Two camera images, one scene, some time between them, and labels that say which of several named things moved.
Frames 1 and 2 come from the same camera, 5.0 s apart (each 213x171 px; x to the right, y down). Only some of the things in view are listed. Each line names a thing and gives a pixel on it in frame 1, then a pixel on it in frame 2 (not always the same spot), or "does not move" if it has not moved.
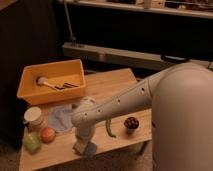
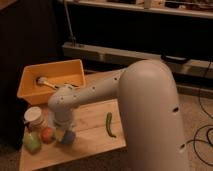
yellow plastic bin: [45, 82] does not move
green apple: [31, 143] does not move
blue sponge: [91, 150] → [69, 137]
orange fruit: [47, 135] does not move
